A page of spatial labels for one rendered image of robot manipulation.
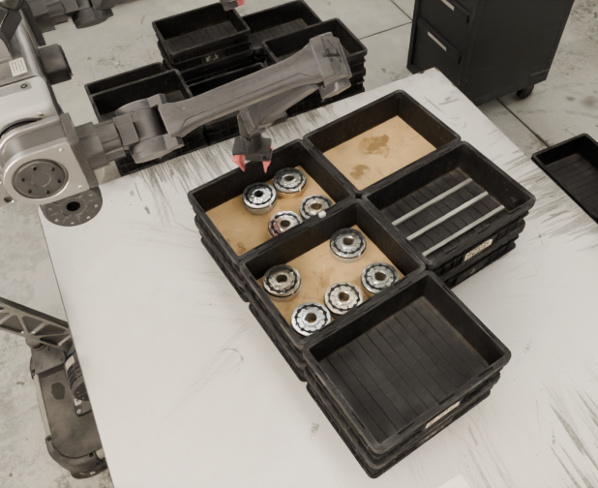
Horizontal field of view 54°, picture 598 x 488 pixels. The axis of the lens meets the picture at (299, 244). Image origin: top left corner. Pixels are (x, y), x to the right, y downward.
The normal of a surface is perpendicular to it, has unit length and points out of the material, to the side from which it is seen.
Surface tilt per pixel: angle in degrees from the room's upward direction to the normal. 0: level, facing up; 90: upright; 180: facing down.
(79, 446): 0
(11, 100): 0
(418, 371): 0
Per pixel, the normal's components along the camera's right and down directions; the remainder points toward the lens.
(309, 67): -0.07, 0.12
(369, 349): -0.04, -0.60
